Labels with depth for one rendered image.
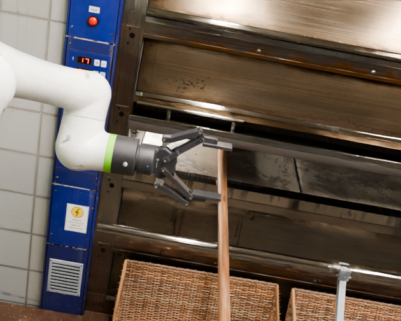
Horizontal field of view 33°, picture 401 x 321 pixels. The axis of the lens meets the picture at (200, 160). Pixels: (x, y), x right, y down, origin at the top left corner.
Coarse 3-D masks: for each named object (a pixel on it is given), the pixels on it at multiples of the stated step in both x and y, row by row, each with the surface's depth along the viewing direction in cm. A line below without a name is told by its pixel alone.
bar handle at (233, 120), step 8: (144, 104) 202; (152, 104) 202; (160, 104) 202; (168, 112) 202; (184, 112) 202; (192, 112) 202; (200, 112) 203; (224, 120) 203; (232, 120) 203; (240, 120) 203; (232, 128) 203
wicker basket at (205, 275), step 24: (144, 264) 233; (120, 288) 223; (144, 288) 235; (168, 288) 235; (192, 288) 235; (216, 288) 235; (240, 288) 235; (120, 312) 236; (168, 312) 236; (216, 312) 237; (240, 312) 236; (264, 312) 237
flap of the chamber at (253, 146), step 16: (144, 112) 214; (160, 112) 218; (128, 128) 200; (144, 128) 200; (160, 128) 200; (224, 128) 213; (240, 128) 217; (240, 144) 201; (256, 144) 201; (304, 144) 212; (320, 144) 216; (336, 144) 220; (320, 160) 202; (336, 160) 202; (352, 160) 202; (400, 160) 214; (400, 176) 203
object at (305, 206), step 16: (128, 176) 224; (144, 176) 223; (192, 176) 226; (208, 176) 228; (240, 192) 224; (256, 192) 224; (272, 192) 226; (288, 192) 228; (304, 208) 226; (320, 208) 225; (336, 208) 225; (352, 208) 225; (368, 208) 228; (384, 208) 230; (384, 224) 227; (400, 224) 226
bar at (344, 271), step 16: (112, 224) 190; (160, 240) 190; (176, 240) 190; (192, 240) 190; (240, 256) 191; (256, 256) 190; (272, 256) 190; (288, 256) 191; (336, 272) 191; (352, 272) 191; (368, 272) 191; (384, 272) 192; (336, 304) 190; (336, 320) 187
